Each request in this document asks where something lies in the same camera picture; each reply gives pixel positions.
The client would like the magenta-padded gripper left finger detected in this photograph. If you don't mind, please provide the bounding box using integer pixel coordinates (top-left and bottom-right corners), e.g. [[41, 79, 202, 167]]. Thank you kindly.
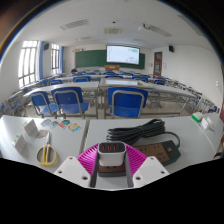
[[53, 143, 100, 189]]

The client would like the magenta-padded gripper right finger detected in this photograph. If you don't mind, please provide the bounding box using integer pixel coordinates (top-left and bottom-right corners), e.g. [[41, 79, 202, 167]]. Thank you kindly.
[[124, 143, 170, 189]]

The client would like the white multi-port charger block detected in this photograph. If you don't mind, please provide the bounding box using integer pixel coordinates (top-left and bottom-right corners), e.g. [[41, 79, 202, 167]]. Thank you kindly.
[[97, 141, 127, 167]]

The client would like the dark power strip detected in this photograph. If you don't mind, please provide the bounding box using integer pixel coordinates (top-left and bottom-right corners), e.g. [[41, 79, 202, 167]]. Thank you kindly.
[[97, 139, 182, 178]]

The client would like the colourful sticker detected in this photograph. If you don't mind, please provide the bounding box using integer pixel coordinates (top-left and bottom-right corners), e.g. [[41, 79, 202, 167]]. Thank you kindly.
[[40, 118, 52, 128], [58, 119, 71, 129], [49, 120, 60, 130], [67, 122, 83, 133]]

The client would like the small pale printed card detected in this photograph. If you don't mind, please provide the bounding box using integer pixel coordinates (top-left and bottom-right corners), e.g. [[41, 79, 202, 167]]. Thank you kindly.
[[36, 129, 50, 140]]

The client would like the small white carton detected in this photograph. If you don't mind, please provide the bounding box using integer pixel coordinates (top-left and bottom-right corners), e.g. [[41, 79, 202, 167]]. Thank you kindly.
[[199, 117, 214, 131]]

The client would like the blue classroom chair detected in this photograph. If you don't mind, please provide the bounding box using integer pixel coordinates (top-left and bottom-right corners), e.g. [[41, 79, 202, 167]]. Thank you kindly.
[[29, 90, 62, 118], [107, 87, 149, 120], [51, 86, 91, 119]]

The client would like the group of blue chairs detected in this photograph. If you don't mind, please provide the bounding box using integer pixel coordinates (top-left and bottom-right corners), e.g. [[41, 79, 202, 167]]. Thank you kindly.
[[40, 68, 168, 87]]

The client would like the dark red door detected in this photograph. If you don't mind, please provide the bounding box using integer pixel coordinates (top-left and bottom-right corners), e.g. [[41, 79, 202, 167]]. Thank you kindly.
[[153, 51, 163, 77]]

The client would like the orange lectern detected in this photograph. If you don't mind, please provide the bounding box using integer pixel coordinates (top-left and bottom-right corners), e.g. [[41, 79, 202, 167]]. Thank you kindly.
[[103, 64, 121, 71]]

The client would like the blue curtain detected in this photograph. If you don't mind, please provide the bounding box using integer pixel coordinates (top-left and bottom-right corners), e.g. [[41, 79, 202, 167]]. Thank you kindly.
[[37, 40, 45, 81], [59, 45, 65, 74]]

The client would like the green chalkboard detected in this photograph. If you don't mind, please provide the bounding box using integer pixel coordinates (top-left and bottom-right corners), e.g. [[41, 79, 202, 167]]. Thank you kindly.
[[74, 49, 146, 70]]

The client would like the narrow bright window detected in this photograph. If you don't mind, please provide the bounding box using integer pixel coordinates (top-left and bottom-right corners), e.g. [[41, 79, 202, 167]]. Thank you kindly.
[[50, 43, 61, 76]]

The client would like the large bright window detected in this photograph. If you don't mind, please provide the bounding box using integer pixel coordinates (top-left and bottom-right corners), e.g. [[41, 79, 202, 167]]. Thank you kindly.
[[17, 40, 39, 89]]

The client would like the lit projection screen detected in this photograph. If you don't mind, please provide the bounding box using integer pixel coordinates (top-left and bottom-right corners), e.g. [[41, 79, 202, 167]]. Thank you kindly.
[[105, 44, 141, 66]]

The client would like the ceiling air conditioner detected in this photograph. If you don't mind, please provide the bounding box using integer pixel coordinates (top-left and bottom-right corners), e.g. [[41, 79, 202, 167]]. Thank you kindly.
[[103, 27, 124, 36]]

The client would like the group of ceiling lights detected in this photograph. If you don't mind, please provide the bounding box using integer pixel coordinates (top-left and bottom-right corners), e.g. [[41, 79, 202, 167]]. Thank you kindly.
[[59, 18, 174, 44]]

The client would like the coiled black power cable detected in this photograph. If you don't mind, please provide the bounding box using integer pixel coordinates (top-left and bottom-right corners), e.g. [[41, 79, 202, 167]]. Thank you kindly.
[[105, 118, 181, 148]]

